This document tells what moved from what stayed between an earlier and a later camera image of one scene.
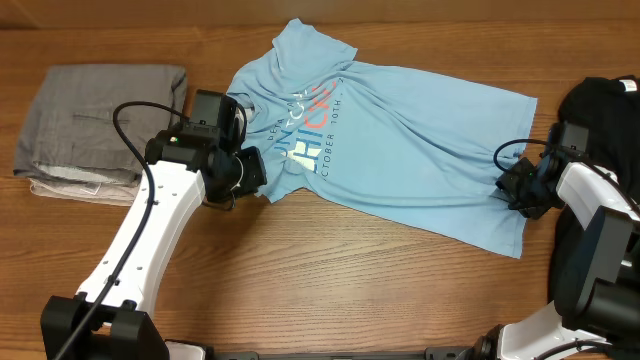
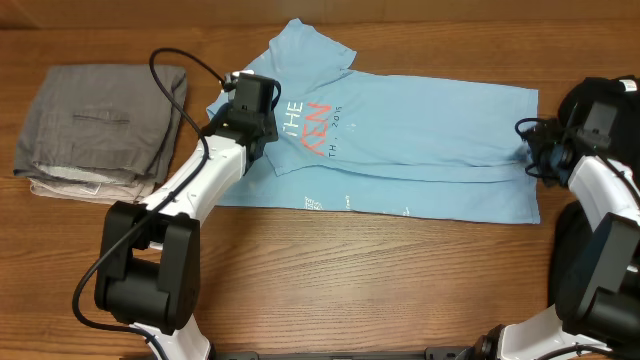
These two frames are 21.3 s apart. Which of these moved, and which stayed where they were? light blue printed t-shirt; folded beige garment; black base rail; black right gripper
Moved: light blue printed t-shirt; black right gripper
Stayed: black base rail; folded beige garment
